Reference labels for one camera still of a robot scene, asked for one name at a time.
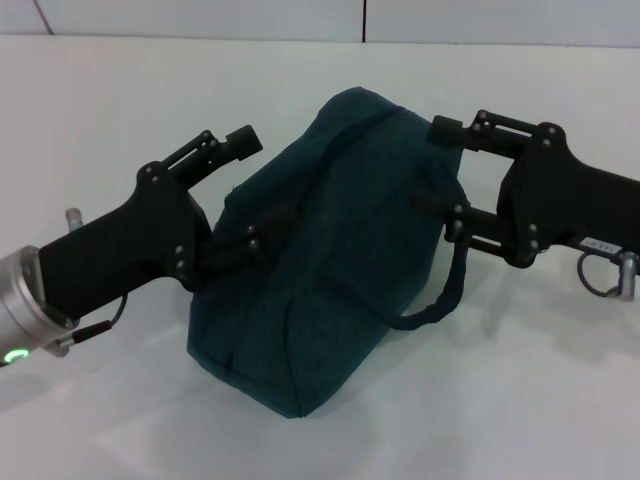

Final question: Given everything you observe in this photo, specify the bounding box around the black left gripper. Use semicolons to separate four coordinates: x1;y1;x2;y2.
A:
38;123;297;322

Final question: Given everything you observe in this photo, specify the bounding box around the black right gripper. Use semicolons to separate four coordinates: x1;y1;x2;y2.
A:
412;108;640;270

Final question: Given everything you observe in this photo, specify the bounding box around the dark teal fabric bag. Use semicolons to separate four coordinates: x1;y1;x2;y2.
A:
184;85;472;420

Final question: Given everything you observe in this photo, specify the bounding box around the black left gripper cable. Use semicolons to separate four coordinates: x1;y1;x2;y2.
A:
53;291;130;352

